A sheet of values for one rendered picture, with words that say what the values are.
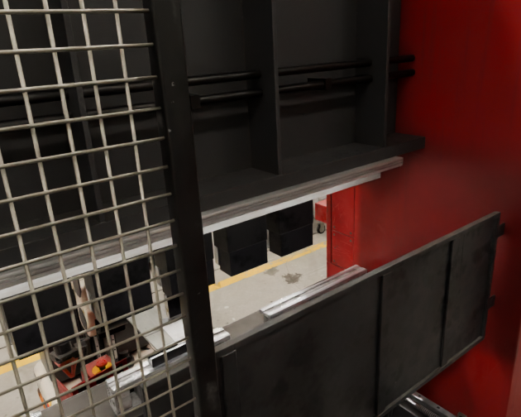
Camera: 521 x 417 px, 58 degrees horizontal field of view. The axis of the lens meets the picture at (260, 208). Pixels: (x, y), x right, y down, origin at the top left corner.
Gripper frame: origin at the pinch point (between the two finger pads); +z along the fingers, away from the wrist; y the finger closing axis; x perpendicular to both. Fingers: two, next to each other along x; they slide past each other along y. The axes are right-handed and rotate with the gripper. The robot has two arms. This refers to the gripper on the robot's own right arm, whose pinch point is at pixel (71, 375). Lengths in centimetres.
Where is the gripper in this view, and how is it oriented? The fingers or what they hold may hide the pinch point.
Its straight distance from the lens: 182.9
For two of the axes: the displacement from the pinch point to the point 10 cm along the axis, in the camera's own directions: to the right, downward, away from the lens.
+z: 2.3, 9.6, 1.7
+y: 7.0, -0.4, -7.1
